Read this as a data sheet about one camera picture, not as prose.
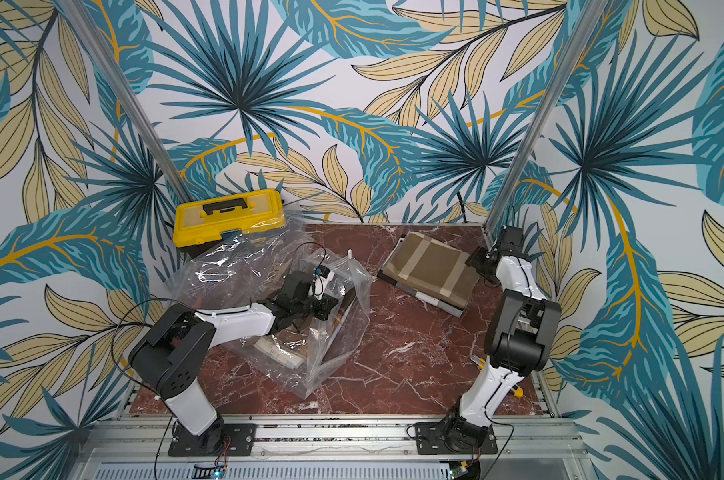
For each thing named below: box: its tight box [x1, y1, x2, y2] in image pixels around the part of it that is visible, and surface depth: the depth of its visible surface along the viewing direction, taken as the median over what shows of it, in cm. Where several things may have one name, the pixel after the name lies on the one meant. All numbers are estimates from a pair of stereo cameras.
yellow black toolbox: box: [173, 188, 286, 248], surface depth 100 cm
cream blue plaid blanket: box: [253, 337, 305, 369], surface depth 86 cm
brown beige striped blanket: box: [384, 232, 480, 308], surface depth 103 cm
